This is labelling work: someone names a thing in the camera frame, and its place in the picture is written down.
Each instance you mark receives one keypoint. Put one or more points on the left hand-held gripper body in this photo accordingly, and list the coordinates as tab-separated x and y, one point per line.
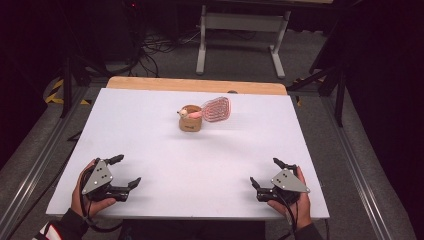
98	179

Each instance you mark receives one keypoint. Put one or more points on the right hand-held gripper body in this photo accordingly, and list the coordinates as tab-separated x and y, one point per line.
288	184

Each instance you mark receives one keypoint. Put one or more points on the brown round cup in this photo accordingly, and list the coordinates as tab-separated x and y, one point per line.
190	125

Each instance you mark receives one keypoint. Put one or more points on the pink hairbrush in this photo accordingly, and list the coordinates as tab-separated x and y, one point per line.
216	109

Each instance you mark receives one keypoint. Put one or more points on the person's right hand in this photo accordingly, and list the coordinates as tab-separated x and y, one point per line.
301	210

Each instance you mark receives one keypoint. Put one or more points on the person's left hand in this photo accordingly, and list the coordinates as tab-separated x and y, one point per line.
78	203

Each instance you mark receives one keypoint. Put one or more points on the white board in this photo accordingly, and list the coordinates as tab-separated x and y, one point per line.
200	160

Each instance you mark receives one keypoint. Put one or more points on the yellow black floor tape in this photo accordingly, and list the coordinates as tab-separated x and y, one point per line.
297	100
55	93

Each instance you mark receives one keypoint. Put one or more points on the person's dark lap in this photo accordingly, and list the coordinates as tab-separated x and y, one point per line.
200	230

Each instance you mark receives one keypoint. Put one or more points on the black metal stand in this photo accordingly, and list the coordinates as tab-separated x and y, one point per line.
338	90
68	83

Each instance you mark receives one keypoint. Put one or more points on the wooden table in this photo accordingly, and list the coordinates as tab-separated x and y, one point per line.
200	85

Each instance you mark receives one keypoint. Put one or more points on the aluminium floor rail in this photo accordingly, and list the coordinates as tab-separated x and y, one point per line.
36	166
360	173

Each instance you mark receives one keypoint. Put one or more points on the white metal table frame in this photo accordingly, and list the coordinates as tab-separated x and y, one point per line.
245	22

